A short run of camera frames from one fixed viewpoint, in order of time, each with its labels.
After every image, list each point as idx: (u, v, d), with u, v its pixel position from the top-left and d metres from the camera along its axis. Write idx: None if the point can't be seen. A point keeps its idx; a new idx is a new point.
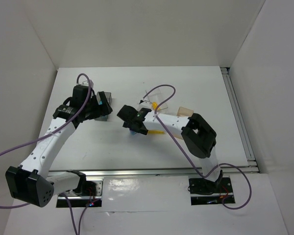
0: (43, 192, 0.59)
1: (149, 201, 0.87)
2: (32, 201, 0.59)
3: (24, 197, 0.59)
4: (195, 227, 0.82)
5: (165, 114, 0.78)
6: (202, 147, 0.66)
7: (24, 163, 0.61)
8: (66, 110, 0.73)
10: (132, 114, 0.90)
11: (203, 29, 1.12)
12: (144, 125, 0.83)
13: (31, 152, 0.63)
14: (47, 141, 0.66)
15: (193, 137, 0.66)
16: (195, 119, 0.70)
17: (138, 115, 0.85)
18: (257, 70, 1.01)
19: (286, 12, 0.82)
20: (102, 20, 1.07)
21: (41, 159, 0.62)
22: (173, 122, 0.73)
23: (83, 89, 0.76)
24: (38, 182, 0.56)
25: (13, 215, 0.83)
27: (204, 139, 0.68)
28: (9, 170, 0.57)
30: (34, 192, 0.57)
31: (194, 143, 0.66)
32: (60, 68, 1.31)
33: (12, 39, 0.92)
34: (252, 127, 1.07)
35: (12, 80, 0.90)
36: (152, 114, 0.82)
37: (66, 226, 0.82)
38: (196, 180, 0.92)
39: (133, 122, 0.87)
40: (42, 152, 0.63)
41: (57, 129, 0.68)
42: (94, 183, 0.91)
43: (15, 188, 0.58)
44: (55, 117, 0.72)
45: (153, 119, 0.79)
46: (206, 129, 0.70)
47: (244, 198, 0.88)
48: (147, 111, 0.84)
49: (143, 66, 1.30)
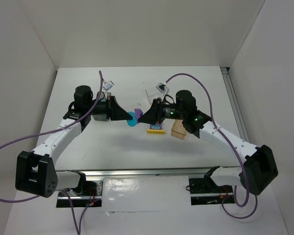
0: (49, 181, 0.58)
1: (149, 202, 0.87)
2: (36, 192, 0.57)
3: (29, 186, 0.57)
4: (196, 227, 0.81)
5: (230, 133, 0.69)
6: (259, 185, 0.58)
7: (36, 149, 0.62)
8: (75, 114, 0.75)
10: (191, 112, 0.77)
11: (203, 29, 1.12)
12: (200, 133, 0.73)
13: (43, 142, 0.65)
14: (58, 133, 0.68)
15: (255, 171, 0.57)
16: (264, 151, 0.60)
17: (196, 119, 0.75)
18: (257, 69, 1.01)
19: (286, 11, 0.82)
20: (102, 20, 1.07)
21: (52, 146, 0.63)
22: (237, 146, 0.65)
23: (83, 95, 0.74)
24: (48, 165, 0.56)
25: (13, 215, 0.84)
27: (265, 176, 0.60)
28: (21, 154, 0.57)
30: (41, 177, 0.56)
31: (253, 178, 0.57)
32: (60, 68, 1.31)
33: (12, 39, 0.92)
34: (252, 127, 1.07)
35: (12, 80, 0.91)
36: (210, 125, 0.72)
37: (66, 227, 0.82)
38: (196, 180, 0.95)
39: (186, 123, 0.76)
40: (53, 141, 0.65)
41: (67, 125, 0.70)
42: (95, 183, 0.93)
43: (22, 175, 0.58)
44: (65, 118, 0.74)
45: (212, 131, 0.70)
46: (270, 166, 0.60)
47: (250, 204, 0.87)
48: (207, 119, 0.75)
49: (144, 65, 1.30)
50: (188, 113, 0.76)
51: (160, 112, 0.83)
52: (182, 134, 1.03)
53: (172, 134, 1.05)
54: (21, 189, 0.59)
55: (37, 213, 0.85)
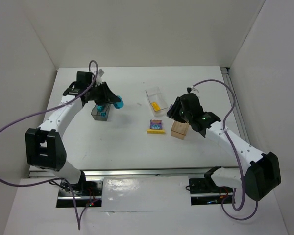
0: (59, 154, 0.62)
1: (150, 202, 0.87)
2: (49, 165, 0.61)
3: (41, 161, 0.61)
4: (196, 227, 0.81)
5: (236, 135, 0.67)
6: (260, 190, 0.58)
7: (41, 125, 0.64)
8: (74, 90, 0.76)
10: (197, 111, 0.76)
11: (203, 28, 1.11)
12: (207, 132, 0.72)
13: (47, 118, 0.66)
14: (61, 110, 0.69)
15: (259, 177, 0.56)
16: (270, 159, 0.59)
17: (204, 118, 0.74)
18: (257, 69, 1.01)
19: (286, 11, 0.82)
20: (102, 20, 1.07)
21: (57, 122, 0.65)
22: (242, 150, 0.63)
23: (86, 74, 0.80)
24: (57, 140, 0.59)
25: (13, 215, 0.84)
27: (267, 183, 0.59)
28: (28, 131, 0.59)
30: (52, 152, 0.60)
31: (256, 185, 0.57)
32: (60, 68, 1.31)
33: (12, 39, 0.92)
34: (252, 127, 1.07)
35: (12, 80, 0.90)
36: (219, 125, 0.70)
37: (66, 227, 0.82)
38: (196, 180, 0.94)
39: (193, 122, 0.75)
40: (57, 117, 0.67)
41: (68, 101, 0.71)
42: (94, 183, 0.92)
43: (33, 151, 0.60)
44: (65, 94, 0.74)
45: (219, 132, 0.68)
46: (274, 174, 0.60)
47: (250, 206, 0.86)
48: (215, 119, 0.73)
49: (144, 66, 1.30)
50: (194, 112, 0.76)
51: (175, 111, 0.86)
52: (182, 134, 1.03)
53: (172, 134, 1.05)
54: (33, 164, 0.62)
55: (36, 213, 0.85)
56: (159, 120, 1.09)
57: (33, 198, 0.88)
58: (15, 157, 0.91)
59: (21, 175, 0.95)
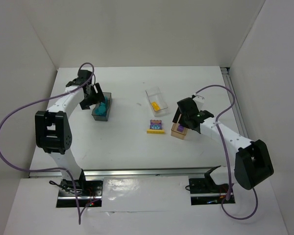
0: (66, 134, 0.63)
1: (150, 201, 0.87)
2: (56, 145, 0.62)
3: (49, 142, 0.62)
4: (196, 227, 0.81)
5: (227, 128, 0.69)
6: (251, 176, 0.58)
7: (50, 108, 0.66)
8: (76, 83, 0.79)
10: (193, 110, 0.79)
11: (203, 29, 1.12)
12: (200, 127, 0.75)
13: (54, 103, 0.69)
14: (66, 96, 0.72)
15: (246, 162, 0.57)
16: (258, 146, 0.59)
17: (198, 115, 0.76)
18: (257, 69, 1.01)
19: (286, 12, 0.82)
20: (102, 19, 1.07)
21: (63, 106, 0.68)
22: (232, 139, 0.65)
23: (87, 71, 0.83)
24: (64, 118, 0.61)
25: (13, 215, 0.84)
27: (258, 171, 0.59)
28: (37, 113, 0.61)
30: (60, 130, 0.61)
31: (245, 172, 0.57)
32: (60, 68, 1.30)
33: (12, 39, 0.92)
34: (252, 127, 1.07)
35: (12, 80, 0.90)
36: (211, 120, 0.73)
37: (66, 226, 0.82)
38: (196, 180, 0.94)
39: (188, 119, 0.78)
40: (63, 102, 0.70)
41: (72, 89, 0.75)
42: (95, 183, 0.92)
43: (41, 132, 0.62)
44: (67, 85, 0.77)
45: (211, 126, 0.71)
46: (264, 161, 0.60)
47: (250, 207, 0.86)
48: (209, 115, 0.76)
49: (144, 66, 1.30)
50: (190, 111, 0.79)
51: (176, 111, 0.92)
52: (182, 134, 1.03)
53: (172, 134, 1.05)
54: (41, 147, 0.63)
55: (37, 213, 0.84)
56: (159, 120, 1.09)
57: (33, 198, 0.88)
58: (15, 157, 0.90)
59: (21, 175, 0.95)
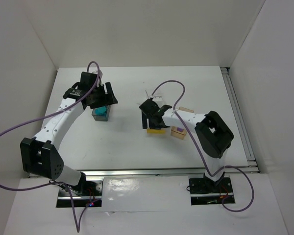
0: (55, 165, 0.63)
1: (150, 202, 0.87)
2: (43, 175, 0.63)
3: (36, 170, 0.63)
4: (196, 227, 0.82)
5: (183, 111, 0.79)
6: (214, 143, 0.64)
7: (37, 135, 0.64)
8: (75, 92, 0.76)
10: (154, 108, 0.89)
11: (203, 28, 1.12)
12: (163, 120, 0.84)
13: (44, 127, 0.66)
14: (60, 115, 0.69)
15: (205, 131, 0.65)
16: (211, 116, 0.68)
17: (159, 110, 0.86)
18: (257, 69, 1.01)
19: (286, 11, 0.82)
20: (102, 19, 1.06)
21: (53, 131, 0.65)
22: (189, 118, 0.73)
23: (90, 75, 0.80)
24: (51, 152, 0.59)
25: (12, 215, 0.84)
27: (219, 137, 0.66)
28: (23, 141, 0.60)
30: (47, 162, 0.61)
31: (207, 139, 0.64)
32: (60, 68, 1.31)
33: (12, 39, 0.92)
34: (252, 127, 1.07)
35: (12, 80, 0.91)
36: (171, 110, 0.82)
37: (66, 226, 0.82)
38: (196, 180, 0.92)
39: (152, 116, 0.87)
40: (54, 126, 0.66)
41: (68, 106, 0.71)
42: (94, 183, 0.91)
43: (28, 161, 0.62)
44: (65, 98, 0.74)
45: (171, 114, 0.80)
46: (222, 128, 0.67)
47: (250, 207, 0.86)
48: (167, 108, 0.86)
49: (144, 66, 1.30)
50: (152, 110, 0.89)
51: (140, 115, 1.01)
52: (182, 134, 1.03)
53: (172, 134, 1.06)
54: (29, 171, 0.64)
55: (36, 213, 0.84)
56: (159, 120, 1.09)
57: (33, 198, 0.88)
58: (15, 157, 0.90)
59: (21, 175, 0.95)
